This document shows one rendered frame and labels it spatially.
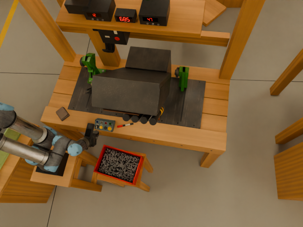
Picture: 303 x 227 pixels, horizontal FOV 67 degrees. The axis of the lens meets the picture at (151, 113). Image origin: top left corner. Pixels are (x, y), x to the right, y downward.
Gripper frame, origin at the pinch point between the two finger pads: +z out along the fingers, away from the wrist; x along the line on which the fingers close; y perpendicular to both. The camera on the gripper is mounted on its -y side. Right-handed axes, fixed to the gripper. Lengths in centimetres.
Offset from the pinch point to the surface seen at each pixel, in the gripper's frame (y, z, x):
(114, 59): -52, 36, -2
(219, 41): -73, 22, 79
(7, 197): 69, -8, -73
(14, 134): 17, 5, -75
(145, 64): -52, 7, 31
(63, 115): -4.1, 11.1, -33.9
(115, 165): 24.4, -2.7, 17.1
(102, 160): 22.7, -1.3, 6.0
